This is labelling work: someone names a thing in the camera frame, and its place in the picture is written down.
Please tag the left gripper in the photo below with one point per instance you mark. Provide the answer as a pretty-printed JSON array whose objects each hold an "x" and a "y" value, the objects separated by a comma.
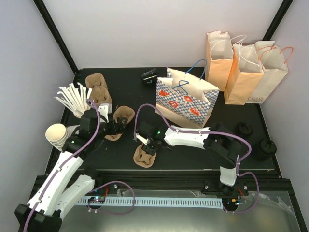
[{"x": 120, "y": 128}]

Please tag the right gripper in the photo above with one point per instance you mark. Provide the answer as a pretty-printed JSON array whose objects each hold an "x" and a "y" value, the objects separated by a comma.
[{"x": 151, "y": 151}]

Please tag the brown carrier half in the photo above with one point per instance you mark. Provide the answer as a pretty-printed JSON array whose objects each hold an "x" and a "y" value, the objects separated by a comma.
[{"x": 121, "y": 112}]

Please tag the blue checkered paper bag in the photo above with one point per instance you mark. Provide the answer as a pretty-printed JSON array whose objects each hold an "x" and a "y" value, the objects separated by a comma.
[{"x": 184, "y": 99}]

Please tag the black coffee cup stack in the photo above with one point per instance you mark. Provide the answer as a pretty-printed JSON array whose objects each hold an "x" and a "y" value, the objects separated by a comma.
[{"x": 266, "y": 149}]

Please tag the brown pulp cup carrier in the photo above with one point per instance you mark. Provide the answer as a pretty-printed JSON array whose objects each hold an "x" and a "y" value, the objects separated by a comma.
[{"x": 143, "y": 159}]

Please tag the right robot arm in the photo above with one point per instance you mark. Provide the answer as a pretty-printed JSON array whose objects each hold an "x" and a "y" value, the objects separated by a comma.
[{"x": 216, "y": 139}]

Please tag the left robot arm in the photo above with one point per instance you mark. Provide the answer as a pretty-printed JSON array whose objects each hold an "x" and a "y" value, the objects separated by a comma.
[{"x": 46, "y": 210}]

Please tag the brown cup carrier stack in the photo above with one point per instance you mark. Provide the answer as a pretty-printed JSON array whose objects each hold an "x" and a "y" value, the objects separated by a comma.
[{"x": 99, "y": 93}]

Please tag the cup of white straws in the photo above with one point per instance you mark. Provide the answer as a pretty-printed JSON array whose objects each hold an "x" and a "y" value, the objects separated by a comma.
[{"x": 74, "y": 98}]

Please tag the lying white paper cup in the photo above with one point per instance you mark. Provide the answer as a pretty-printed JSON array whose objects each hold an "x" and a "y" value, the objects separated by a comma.
[{"x": 70, "y": 129}]

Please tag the white paper cup stack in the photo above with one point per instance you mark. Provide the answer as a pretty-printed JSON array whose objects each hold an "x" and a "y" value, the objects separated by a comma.
[{"x": 57, "y": 134}]

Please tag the black lid stack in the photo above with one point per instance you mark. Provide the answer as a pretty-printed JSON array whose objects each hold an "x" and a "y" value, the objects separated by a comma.
[{"x": 244, "y": 130}]

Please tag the orange paper bag middle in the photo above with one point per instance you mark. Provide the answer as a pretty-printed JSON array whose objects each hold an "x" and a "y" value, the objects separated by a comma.
[{"x": 245, "y": 74}]

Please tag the light blue cable duct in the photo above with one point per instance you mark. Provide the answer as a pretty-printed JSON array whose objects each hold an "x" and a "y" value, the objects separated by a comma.
[{"x": 159, "y": 202}]

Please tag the orange paper bag white handles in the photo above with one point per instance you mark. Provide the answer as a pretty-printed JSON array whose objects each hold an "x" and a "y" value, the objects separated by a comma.
[{"x": 219, "y": 56}]

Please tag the beige paper bag orange handles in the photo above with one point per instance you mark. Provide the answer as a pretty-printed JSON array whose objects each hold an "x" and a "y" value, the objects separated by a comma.
[{"x": 274, "y": 64}]

